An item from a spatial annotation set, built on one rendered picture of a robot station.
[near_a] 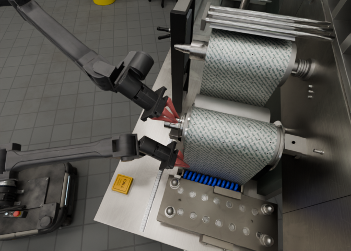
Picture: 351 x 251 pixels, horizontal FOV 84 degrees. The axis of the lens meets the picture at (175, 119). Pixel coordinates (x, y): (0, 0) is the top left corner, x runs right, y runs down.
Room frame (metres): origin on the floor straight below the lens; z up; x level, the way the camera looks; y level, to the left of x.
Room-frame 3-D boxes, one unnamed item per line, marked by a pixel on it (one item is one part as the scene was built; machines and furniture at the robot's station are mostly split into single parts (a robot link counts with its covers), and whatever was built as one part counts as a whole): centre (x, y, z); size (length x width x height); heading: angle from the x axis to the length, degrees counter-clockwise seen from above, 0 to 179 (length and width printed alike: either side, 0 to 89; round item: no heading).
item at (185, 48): (0.57, -0.03, 1.34); 0.06 x 0.03 x 0.03; 75
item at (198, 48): (0.56, -0.08, 1.34); 0.06 x 0.06 x 0.06; 75
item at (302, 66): (0.47, -0.39, 1.34); 0.07 x 0.07 x 0.07; 75
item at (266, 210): (0.10, -0.32, 1.05); 0.04 x 0.04 x 0.04
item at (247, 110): (0.39, -0.19, 1.18); 0.26 x 0.12 x 0.12; 75
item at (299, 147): (0.23, -0.33, 1.28); 0.06 x 0.05 x 0.02; 75
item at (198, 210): (0.09, -0.15, 1.00); 0.40 x 0.16 x 0.06; 75
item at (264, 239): (0.01, -0.29, 1.05); 0.04 x 0.04 x 0.04
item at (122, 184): (0.22, 0.23, 0.91); 0.07 x 0.07 x 0.02; 75
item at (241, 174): (0.22, -0.14, 1.11); 0.23 x 0.01 x 0.18; 75
